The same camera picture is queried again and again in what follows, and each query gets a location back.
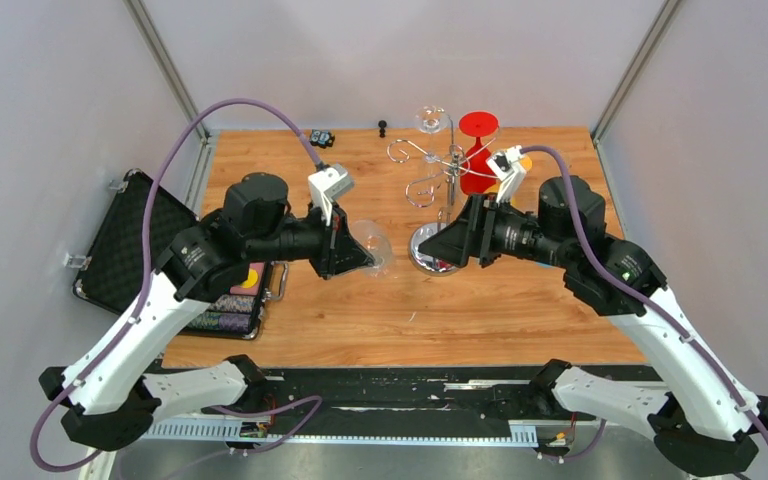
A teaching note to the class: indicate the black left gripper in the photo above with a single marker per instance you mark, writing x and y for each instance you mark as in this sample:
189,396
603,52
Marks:
346,260

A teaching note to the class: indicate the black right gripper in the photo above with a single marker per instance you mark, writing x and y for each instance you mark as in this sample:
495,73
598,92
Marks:
468,236

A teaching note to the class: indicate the clear ribbed goblet glass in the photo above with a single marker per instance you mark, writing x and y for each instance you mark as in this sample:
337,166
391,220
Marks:
374,239

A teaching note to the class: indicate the yellow wine glass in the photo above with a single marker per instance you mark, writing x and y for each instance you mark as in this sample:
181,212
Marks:
507,175

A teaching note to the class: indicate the clear wine glass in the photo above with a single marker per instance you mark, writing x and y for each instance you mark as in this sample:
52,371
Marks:
432,122

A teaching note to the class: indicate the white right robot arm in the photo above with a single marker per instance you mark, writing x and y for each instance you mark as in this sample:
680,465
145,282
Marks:
705,421

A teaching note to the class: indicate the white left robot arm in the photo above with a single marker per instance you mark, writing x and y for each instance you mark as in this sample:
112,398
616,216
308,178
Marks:
110,397

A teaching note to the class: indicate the red wine glass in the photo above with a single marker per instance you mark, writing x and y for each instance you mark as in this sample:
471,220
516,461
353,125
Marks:
478,176

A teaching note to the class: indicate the small black clip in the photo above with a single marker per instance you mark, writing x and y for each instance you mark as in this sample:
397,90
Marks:
321,138

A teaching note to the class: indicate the black poker chip case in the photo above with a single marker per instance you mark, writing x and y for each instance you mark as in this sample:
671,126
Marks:
111,276

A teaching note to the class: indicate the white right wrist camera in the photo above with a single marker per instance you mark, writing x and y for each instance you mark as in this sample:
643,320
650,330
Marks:
510,153

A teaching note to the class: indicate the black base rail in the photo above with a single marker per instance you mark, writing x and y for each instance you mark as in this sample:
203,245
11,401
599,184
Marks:
454,402

